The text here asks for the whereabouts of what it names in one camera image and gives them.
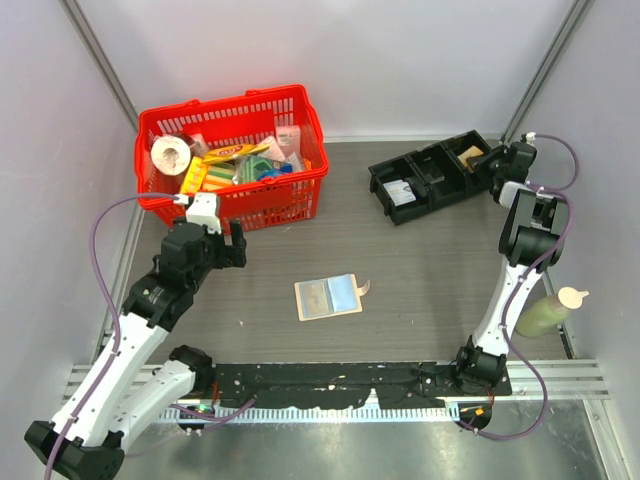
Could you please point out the yellow box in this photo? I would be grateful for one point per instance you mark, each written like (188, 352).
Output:
(194, 176)

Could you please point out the white cable duct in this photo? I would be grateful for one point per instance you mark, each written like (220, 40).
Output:
(369, 413)

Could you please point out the red plastic shopping basket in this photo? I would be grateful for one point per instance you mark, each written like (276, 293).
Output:
(243, 119)

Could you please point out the beige leather card holder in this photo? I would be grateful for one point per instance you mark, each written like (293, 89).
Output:
(344, 293)

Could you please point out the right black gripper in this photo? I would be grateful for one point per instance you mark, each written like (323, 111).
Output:
(480, 161)

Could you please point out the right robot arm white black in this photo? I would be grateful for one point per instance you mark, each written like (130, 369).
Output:
(538, 221)

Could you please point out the white card in bin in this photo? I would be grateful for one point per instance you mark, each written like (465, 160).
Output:
(400, 192)

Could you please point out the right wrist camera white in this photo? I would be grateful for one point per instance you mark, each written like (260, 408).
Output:
(528, 138)

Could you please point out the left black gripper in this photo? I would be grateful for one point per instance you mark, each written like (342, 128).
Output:
(229, 255)

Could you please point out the black bin right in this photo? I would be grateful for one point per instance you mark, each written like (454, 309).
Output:
(456, 145)

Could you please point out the white pink box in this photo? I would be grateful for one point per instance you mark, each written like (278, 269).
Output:
(289, 139)

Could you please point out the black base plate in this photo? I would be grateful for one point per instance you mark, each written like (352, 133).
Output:
(338, 386)

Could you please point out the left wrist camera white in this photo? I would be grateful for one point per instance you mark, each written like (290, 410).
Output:
(202, 209)

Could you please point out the green liquid squeeze bottle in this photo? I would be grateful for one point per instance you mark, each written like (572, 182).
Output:
(550, 311)

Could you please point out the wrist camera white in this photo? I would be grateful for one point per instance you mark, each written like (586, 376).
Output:
(528, 138)
(202, 209)

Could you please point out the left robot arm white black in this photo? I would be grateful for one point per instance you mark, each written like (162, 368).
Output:
(90, 435)

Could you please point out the yellow snack bag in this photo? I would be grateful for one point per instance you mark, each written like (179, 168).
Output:
(232, 152)

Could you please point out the yellow green sponge pack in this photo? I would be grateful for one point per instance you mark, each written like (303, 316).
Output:
(219, 176)

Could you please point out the black bin left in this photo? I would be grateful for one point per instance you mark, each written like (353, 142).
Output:
(399, 168)

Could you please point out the green packaged item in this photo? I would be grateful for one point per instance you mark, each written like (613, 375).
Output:
(251, 168)

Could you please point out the black bin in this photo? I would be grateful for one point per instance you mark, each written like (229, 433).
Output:
(399, 168)
(456, 145)
(442, 175)

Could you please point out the black bin middle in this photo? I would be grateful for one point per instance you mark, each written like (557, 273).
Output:
(442, 175)

